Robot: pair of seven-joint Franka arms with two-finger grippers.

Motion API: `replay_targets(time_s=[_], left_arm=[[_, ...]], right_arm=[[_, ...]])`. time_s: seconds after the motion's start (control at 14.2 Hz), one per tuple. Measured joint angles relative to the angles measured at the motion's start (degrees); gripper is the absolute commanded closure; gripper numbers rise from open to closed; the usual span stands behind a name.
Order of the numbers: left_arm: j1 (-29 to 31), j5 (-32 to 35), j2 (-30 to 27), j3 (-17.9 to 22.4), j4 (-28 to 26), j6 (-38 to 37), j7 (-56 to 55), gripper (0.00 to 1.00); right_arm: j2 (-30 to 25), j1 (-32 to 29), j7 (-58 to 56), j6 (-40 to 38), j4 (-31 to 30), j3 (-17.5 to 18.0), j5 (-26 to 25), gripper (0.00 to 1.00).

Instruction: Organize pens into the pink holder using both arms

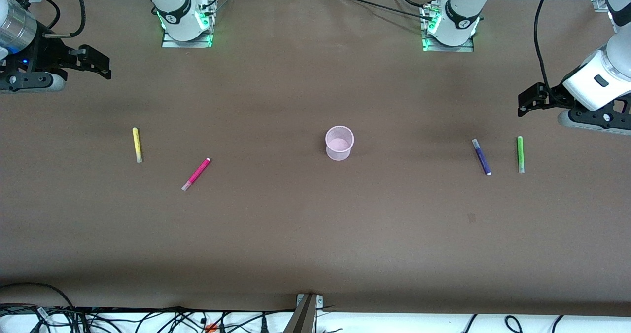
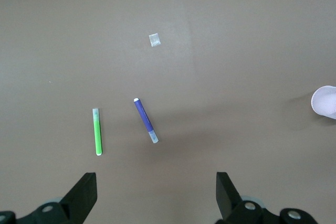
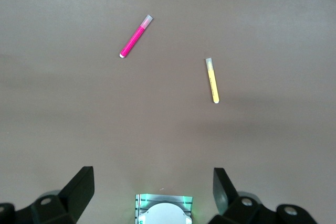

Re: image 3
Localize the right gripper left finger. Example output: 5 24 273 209
30 166 95 224

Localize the pink highlighter pen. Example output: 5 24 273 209
119 14 154 59

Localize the yellow highlighter pen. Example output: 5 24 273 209
205 57 221 104

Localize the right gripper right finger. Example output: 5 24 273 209
207 167 278 224

